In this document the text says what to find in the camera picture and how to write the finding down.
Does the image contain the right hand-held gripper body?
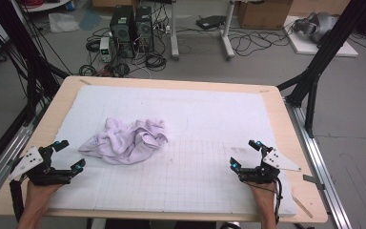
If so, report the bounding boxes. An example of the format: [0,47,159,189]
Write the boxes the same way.
[238,147,302,185]

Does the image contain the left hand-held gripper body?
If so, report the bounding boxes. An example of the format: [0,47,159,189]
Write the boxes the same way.
[9,144,73,187]

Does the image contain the lilac printed towel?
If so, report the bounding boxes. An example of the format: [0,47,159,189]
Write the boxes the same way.
[78,116,170,166]

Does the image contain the person's left hand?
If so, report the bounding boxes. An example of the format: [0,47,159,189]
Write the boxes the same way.
[25,180,63,217]

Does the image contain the person's right hand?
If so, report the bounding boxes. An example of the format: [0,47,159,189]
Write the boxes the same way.
[249,182,277,211]

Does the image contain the black tape strip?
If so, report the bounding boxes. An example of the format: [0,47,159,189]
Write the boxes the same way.
[302,174,326,192]

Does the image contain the white foam mat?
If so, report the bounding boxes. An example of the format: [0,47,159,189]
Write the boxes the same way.
[49,84,298,218]

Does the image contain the white power supply unit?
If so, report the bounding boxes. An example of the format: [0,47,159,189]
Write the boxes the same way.
[98,36,113,64]

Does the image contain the white floor board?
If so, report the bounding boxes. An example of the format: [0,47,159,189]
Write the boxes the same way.
[282,14,359,58]

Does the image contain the white desk leg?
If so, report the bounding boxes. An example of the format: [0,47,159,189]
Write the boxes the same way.
[220,0,236,61]
[169,0,181,62]

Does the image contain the white plastic bag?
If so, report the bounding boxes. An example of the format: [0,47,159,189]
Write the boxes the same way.
[48,11,81,34]

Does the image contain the wide black computer tower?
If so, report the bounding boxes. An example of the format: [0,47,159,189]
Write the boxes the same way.
[109,5,137,59]

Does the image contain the cardboard box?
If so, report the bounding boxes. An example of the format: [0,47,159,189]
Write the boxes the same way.
[236,0,295,31]

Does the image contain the flat black device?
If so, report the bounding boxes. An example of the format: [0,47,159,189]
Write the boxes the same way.
[195,14,227,31]

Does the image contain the grey headset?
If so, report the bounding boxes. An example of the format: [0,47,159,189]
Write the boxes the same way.
[292,11,339,44]

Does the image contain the narrow black computer tower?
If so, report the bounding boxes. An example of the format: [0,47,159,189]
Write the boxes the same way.
[134,6,155,53]

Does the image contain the aluminium rail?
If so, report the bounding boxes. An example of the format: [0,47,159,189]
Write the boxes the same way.
[0,123,35,208]
[285,100,353,229]

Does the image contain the right hand-held gripper cable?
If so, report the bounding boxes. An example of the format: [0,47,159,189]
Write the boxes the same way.
[274,177,284,225]

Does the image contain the hand-held gripper cable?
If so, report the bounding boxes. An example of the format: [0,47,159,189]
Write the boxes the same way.
[9,178,26,222]
[274,177,284,225]

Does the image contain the left hand-held gripper cable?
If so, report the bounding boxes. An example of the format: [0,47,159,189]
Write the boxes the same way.
[9,178,26,222]

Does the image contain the black metal frame stand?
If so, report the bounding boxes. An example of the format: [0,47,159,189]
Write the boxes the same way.
[0,0,71,128]
[275,0,366,138]

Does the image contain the tangle of black floor cables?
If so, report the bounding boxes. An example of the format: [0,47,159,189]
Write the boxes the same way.
[228,26,294,58]

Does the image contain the coiled black cable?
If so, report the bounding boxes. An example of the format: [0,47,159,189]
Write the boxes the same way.
[144,52,168,73]
[85,37,101,53]

